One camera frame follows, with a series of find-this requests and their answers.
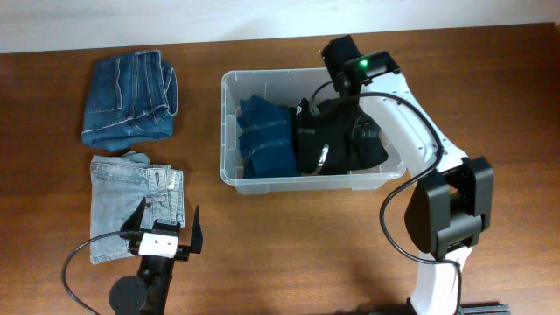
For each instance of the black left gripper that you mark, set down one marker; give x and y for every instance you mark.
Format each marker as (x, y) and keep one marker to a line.
(196, 241)

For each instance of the blue garment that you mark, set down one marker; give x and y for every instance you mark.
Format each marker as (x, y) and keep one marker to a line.
(265, 142)

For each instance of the black garment with logo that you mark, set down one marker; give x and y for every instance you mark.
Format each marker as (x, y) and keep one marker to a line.
(319, 142)

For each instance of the small black garment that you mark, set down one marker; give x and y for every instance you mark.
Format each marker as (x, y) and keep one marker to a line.
(364, 148)

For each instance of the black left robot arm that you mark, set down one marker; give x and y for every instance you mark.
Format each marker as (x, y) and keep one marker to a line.
(146, 292)

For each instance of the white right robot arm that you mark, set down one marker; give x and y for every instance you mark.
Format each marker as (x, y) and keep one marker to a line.
(452, 199)

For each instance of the light blue folded jeans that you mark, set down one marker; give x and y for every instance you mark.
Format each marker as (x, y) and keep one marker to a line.
(120, 184)

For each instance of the dark blue folded jeans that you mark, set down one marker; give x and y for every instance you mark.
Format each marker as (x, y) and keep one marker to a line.
(132, 98)

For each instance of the clear plastic storage bin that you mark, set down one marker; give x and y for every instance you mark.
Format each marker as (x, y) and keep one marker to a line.
(286, 87)

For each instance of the grey right arm base rail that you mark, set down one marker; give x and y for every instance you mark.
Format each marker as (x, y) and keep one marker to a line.
(485, 309)

